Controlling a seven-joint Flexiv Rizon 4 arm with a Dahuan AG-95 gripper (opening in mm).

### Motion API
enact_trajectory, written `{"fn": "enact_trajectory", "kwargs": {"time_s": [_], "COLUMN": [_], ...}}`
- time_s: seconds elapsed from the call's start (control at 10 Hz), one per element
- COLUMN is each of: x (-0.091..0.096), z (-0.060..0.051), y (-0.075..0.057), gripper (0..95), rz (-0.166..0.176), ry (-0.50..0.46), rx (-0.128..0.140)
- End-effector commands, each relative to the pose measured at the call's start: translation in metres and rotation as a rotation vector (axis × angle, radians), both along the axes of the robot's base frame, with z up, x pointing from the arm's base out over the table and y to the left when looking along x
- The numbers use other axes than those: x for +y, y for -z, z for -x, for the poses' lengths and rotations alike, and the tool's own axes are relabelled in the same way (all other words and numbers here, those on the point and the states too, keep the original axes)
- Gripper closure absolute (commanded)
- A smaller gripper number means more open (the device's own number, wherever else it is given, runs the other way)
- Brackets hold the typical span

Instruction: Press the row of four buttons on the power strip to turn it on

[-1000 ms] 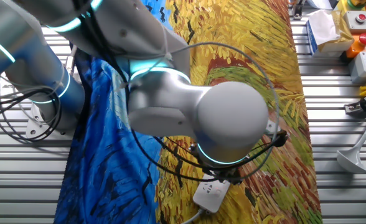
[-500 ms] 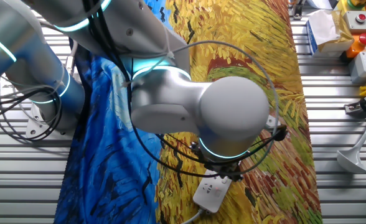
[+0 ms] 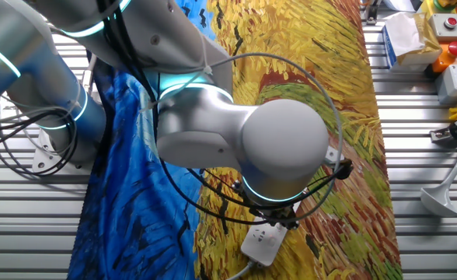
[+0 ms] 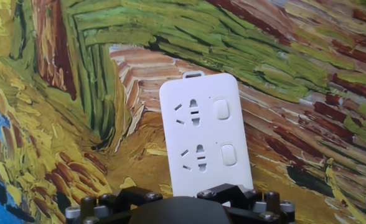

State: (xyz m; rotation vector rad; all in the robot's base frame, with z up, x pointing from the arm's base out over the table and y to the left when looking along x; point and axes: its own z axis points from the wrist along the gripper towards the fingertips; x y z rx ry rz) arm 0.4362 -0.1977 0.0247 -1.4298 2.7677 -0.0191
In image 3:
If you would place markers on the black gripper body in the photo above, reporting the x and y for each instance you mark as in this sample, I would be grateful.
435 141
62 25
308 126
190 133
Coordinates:
274 214

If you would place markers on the white four-button power strip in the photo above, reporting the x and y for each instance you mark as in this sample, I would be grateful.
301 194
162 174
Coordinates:
261 243

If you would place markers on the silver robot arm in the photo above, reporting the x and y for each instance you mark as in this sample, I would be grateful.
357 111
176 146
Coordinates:
213 116

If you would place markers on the Van Gogh painting cloth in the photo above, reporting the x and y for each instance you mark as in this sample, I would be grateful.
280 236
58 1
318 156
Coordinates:
329 58

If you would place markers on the yellow plastic clip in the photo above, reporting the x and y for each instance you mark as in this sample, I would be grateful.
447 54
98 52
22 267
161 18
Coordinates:
455 113

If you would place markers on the blue white tissue box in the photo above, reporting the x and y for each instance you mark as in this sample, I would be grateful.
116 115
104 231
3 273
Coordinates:
407 39

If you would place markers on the gray box green button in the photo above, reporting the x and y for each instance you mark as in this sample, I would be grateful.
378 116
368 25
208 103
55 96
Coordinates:
452 83

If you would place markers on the orange emergency stop box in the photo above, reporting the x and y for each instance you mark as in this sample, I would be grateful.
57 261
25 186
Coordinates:
446 62

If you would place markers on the white paper sheet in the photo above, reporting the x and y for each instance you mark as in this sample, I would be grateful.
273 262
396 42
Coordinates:
399 4

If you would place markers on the gray box red button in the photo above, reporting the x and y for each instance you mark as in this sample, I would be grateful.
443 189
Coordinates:
446 29

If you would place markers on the yellow green plastic object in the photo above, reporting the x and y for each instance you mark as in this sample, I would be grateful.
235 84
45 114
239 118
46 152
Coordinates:
442 5

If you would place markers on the gray wrist camera with bracket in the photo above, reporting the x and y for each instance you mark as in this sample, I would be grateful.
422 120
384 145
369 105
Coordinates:
332 155

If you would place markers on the small metal bracket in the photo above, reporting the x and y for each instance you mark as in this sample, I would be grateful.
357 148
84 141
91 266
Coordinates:
442 134

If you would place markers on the metal profile bracket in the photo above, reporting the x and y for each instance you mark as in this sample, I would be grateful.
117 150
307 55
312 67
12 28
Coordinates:
370 13

